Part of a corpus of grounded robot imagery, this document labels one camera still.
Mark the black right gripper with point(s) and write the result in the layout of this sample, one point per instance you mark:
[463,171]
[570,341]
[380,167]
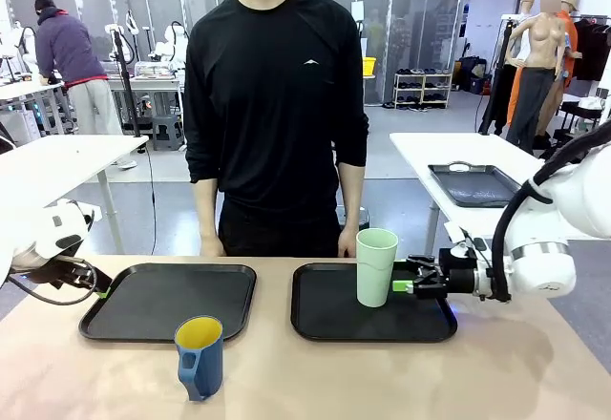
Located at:
[460,279]

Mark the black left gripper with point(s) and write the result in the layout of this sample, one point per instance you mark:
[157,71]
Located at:
[57,272]

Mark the tall pale green cup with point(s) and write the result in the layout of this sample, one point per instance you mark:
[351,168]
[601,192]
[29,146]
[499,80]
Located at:
[377,272]

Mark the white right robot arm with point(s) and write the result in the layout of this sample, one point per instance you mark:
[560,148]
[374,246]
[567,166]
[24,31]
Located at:
[573,191]

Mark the person's right forearm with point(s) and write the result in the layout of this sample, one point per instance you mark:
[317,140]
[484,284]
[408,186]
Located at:
[206,210]

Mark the person's left forearm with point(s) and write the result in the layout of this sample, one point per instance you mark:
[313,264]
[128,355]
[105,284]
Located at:
[352,195]

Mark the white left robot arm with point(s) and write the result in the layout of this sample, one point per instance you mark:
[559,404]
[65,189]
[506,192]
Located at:
[48,234]

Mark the person's left hand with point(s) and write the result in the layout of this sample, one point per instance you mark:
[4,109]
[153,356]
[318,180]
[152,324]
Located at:
[348,245]

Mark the person's right hand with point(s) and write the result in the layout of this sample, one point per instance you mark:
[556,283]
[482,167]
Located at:
[212,247]

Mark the black plastic tray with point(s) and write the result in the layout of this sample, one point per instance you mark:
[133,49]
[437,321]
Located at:
[157,296]
[334,315]

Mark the blue mug yellow inside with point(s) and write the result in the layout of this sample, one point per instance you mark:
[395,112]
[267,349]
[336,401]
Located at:
[207,367]

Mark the white side table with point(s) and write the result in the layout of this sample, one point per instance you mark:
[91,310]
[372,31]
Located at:
[477,145]
[57,157]

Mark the grey plastic stool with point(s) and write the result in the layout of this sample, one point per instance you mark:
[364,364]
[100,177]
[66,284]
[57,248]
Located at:
[167,131]

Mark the wooden shoe rack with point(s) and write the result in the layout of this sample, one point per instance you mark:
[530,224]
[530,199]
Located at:
[422,88]

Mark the dark bags pile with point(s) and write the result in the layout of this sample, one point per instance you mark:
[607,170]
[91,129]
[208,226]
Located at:
[470,71]

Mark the black light stand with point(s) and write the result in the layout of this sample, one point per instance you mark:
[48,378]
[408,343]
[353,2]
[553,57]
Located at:
[125,81]

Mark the yellow bin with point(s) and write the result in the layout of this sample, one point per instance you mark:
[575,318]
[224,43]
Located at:
[369,66]

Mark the clear plastic box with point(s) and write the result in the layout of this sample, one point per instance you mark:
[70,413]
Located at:
[153,70]

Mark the person in black shirt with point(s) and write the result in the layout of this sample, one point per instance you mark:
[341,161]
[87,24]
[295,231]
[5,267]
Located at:
[272,105]

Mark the person in purple hoodie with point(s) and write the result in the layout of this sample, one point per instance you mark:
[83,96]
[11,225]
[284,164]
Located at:
[67,48]

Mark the bare mannequin grey trousers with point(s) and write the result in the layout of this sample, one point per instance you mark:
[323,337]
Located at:
[541,43]

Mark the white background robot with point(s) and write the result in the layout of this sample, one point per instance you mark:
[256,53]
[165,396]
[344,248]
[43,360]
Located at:
[174,38]

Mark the black garments on rack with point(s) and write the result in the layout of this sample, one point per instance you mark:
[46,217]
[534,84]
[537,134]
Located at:
[592,48]

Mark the mannequin in orange clothes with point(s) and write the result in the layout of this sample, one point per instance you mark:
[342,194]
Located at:
[570,24]

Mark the white mannequin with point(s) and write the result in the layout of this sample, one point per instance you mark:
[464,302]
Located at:
[527,2]

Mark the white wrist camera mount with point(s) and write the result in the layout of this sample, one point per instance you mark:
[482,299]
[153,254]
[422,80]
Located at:
[460,241]

